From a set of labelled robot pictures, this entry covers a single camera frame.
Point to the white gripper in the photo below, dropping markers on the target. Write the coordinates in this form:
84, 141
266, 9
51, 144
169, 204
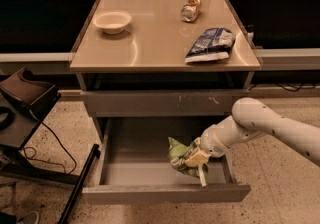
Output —
210, 141

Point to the green jalapeno chip bag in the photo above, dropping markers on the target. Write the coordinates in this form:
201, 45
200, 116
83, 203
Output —
176, 157

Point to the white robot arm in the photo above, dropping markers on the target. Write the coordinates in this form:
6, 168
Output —
249, 119

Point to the closed grey top drawer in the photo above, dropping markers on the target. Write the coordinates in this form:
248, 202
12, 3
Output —
156, 103

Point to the open grey middle drawer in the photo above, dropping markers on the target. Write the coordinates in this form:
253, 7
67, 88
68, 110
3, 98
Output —
134, 166

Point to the grey drawer cabinet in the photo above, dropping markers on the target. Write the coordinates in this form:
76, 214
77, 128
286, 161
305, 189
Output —
150, 53

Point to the blue chip bag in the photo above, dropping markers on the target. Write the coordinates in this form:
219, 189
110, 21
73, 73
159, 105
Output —
212, 45

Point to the black floor bar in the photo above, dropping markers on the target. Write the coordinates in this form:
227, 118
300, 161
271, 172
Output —
66, 214

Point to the crushed gold soda can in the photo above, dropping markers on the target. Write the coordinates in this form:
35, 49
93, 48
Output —
191, 10

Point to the white paper bowl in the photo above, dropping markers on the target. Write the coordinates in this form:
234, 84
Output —
112, 22

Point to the brown padded holder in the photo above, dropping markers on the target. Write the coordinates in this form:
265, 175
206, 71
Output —
29, 97

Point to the white shoe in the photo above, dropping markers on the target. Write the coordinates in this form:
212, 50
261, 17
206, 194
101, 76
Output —
29, 218

